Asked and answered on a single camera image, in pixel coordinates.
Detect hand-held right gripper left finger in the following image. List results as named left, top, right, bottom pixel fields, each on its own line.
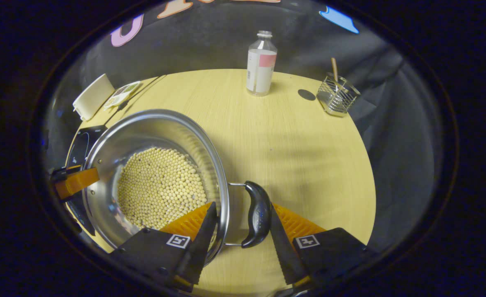
left=110, top=201, right=219, bottom=293

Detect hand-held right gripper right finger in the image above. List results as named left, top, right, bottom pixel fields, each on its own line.
left=270, top=203, right=375, bottom=289

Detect black induction cooktop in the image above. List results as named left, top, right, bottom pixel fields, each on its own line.
left=66, top=125, right=108, bottom=236

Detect steel pot with black handle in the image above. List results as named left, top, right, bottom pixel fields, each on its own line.
left=82, top=108, right=273, bottom=266

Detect pile of yellow soybeans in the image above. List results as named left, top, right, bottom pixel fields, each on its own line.
left=117, top=147, right=208, bottom=230

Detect white toaster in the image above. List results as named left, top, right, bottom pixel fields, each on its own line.
left=73, top=73, right=116, bottom=121

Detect white divided dish of beans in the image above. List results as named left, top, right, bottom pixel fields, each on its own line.
left=103, top=81, right=142, bottom=110

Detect clear bottle with red label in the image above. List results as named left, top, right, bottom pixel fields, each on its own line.
left=246, top=30, right=278, bottom=97

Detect black power cable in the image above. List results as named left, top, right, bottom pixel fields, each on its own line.
left=103, top=75, right=167, bottom=126

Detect wire mesh holder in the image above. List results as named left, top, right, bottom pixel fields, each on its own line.
left=316, top=73, right=361, bottom=117

